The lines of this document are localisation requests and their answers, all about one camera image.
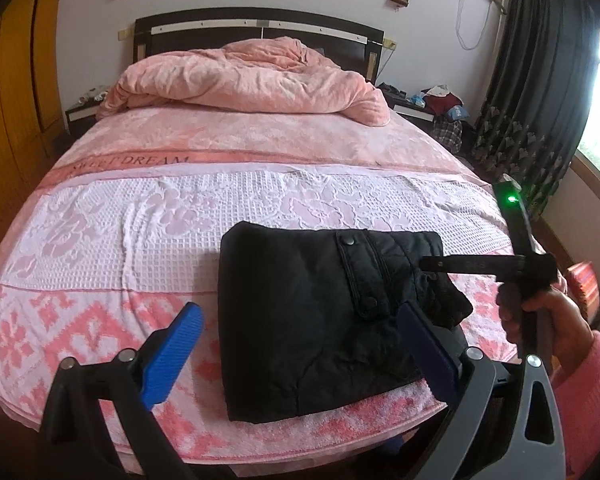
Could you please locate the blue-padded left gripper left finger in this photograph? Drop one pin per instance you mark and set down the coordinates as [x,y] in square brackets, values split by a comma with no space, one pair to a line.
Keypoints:
[79,445]

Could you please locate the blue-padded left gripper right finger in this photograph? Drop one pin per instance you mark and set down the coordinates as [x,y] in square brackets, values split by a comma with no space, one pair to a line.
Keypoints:
[501,419]

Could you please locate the black pants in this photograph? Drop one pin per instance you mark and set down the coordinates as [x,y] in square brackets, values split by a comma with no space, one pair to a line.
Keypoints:
[307,319]

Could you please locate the pink patterned bed blanket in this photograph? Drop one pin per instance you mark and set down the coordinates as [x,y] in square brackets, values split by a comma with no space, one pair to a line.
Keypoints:
[126,228]

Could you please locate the right bedside table with clutter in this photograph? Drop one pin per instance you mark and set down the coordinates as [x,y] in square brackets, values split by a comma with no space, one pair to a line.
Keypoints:
[437,111]

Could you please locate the dark patterned curtain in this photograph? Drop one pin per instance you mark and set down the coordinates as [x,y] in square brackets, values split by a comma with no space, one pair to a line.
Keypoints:
[539,96]

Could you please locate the left bedside table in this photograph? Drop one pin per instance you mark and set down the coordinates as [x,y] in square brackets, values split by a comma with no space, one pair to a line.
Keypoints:
[82,116]

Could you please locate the orange wooden wardrobe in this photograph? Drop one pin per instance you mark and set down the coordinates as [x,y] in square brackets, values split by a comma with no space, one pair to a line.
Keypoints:
[31,119]

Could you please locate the dark wooden headboard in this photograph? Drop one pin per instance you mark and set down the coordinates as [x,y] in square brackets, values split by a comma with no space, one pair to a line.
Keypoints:
[350,45]

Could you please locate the pink crumpled duvet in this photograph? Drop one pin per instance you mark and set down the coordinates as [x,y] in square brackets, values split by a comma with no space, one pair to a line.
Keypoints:
[270,76]

